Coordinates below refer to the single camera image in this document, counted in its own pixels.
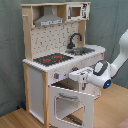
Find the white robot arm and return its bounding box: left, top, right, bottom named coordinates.
left=69, top=29, right=128, bottom=89

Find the wooden toy kitchen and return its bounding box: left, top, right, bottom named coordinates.
left=22, top=2, right=105, bottom=128

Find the red right stove knob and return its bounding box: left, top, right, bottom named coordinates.
left=71, top=66, right=79, bottom=72

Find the red stove knob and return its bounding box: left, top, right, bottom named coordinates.
left=54, top=73, right=60, bottom=79
left=71, top=66, right=79, bottom=72

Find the black toy stovetop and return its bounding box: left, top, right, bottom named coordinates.
left=34, top=53, right=71, bottom=66

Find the red left stove knob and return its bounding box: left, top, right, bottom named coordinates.
left=54, top=73, right=60, bottom=79

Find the black toy faucet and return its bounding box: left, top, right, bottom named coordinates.
left=67, top=33, right=82, bottom=49

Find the white oven door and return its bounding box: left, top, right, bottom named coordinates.
left=49, top=86, right=94, bottom=128

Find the grey range hood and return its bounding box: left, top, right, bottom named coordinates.
left=34, top=6, right=64, bottom=27

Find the white toy microwave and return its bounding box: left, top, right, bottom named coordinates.
left=67, top=3, right=90, bottom=21

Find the grey cabinet door handle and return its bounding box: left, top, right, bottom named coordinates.
left=82, top=83, right=87, bottom=91

